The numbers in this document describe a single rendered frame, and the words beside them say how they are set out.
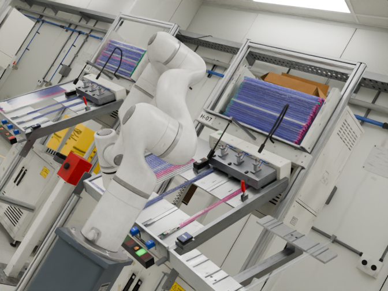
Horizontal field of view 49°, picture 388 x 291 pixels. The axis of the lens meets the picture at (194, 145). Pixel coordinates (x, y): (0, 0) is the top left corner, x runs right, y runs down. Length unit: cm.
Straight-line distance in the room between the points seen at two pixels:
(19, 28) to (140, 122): 504
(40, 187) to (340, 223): 223
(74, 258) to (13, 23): 507
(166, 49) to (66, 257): 74
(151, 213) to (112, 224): 68
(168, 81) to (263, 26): 352
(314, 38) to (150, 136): 337
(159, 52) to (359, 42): 292
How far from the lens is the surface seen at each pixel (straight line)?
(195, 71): 146
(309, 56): 236
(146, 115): 116
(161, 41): 147
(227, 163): 206
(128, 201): 119
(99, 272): 118
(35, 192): 305
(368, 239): 341
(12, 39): 610
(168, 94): 131
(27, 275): 230
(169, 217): 183
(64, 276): 123
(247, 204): 186
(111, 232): 120
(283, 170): 202
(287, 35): 457
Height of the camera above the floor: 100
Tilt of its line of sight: 4 degrees up
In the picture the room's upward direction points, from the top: 31 degrees clockwise
